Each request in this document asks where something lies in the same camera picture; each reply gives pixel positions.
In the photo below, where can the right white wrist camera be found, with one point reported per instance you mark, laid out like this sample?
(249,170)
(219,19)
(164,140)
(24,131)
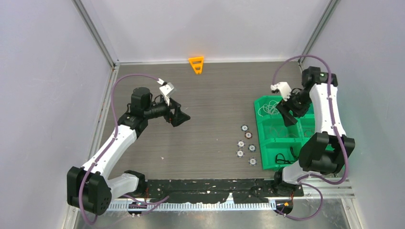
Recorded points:
(283,88)

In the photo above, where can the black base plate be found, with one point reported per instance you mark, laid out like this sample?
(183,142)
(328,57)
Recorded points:
(212,191)

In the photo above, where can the blue poker chip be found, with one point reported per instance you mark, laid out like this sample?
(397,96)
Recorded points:
(240,153)
(252,161)
(252,148)
(241,144)
(244,128)

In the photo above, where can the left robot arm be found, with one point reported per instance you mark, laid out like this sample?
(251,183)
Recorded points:
(89,186)

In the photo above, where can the aluminium rail frame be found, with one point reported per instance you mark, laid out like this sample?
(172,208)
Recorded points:
(315,190)

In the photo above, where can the brown poker chip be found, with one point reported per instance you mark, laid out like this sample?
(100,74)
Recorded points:
(248,135)

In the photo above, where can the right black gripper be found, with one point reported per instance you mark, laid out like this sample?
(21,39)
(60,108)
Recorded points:
(288,118)

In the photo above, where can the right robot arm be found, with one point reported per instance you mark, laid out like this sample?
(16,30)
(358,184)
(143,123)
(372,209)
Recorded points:
(329,148)

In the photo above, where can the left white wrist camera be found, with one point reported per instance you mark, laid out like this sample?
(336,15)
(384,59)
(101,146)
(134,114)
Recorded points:
(166,90)

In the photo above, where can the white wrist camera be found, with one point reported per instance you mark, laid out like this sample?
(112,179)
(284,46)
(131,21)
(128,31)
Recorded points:
(283,88)
(166,90)

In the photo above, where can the orange triangular plastic stand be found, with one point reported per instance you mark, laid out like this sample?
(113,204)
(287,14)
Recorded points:
(197,64)

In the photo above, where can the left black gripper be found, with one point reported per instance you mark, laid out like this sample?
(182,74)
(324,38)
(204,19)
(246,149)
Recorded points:
(178,117)

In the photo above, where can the green compartment bin tray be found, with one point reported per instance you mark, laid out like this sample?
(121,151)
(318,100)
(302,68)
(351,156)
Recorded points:
(279,145)

